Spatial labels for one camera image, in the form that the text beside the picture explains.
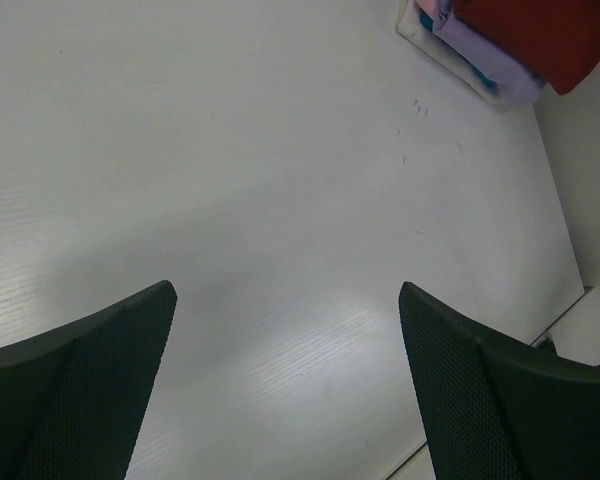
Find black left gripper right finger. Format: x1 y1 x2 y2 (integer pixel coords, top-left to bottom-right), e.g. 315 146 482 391
398 282 600 479

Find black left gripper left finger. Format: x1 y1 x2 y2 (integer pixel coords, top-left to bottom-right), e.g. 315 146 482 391
0 280 177 479

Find red t-shirt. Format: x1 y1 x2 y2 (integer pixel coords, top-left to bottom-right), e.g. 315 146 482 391
452 0 600 96

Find folded shirts under purple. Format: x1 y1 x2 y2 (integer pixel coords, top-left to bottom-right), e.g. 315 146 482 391
395 0 505 105

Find folded purple t-shirt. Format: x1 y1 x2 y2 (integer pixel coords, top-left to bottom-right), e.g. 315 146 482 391
432 1 546 106

